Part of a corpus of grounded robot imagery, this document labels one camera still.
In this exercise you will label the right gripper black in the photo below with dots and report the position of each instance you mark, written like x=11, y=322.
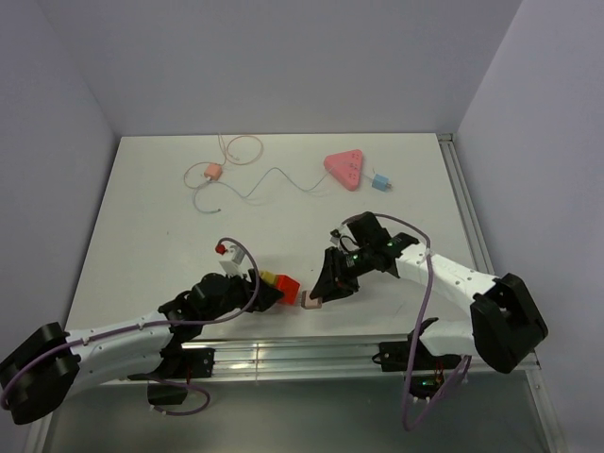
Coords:
x=327, y=287

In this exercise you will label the aluminium right side rail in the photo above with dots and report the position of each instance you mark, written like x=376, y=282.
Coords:
x=474, y=236

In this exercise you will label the pink charger block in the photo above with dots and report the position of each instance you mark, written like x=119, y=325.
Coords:
x=213, y=172

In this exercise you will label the aluminium rail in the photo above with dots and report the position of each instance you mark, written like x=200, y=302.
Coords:
x=474, y=236
x=302, y=356

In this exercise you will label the aluminium front rail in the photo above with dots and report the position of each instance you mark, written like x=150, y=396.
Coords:
x=302, y=356

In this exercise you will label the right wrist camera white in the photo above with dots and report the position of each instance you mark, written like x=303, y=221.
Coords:
x=341, y=233

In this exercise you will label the pink triangular power strip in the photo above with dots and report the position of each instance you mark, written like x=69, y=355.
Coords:
x=346, y=168

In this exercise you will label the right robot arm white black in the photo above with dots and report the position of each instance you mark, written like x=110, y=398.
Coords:
x=464, y=312

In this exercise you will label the red cube socket adapter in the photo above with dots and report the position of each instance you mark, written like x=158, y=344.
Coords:
x=289, y=288

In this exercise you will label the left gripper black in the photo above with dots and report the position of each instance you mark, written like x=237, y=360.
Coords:
x=248, y=288

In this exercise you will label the blue plug adapter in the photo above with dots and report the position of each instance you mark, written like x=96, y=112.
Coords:
x=381, y=183

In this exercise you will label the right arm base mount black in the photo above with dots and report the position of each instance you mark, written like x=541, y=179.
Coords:
x=428, y=374

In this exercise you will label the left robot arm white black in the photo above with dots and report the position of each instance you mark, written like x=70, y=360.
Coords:
x=53, y=363

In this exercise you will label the brown plug adapter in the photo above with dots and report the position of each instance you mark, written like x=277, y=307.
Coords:
x=308, y=303

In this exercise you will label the yellow plug adapter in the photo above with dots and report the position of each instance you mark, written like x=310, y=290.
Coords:
x=269, y=278

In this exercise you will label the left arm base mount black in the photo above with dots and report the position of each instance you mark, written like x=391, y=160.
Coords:
x=172, y=382

